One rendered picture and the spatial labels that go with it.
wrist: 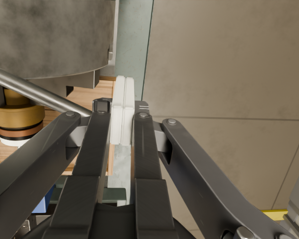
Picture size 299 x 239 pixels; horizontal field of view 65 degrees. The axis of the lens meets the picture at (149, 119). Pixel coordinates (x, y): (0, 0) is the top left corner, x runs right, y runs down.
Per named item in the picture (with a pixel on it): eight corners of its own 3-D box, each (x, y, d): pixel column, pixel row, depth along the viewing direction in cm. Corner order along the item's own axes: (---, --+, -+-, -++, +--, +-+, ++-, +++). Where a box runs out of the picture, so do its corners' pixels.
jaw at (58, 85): (21, 34, 34) (104, 45, 34) (36, 31, 38) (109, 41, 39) (28, 105, 38) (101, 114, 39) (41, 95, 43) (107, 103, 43)
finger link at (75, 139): (108, 150, 15) (59, 147, 14) (113, 114, 19) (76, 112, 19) (109, 129, 14) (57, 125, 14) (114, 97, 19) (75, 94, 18)
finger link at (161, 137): (133, 131, 14) (181, 134, 15) (133, 99, 19) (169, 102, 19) (131, 151, 15) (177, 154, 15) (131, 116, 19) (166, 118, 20)
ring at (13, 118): (-32, 89, 34) (-20, 143, 38) (36, 93, 36) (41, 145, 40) (-4, 72, 43) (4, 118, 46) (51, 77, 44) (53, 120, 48)
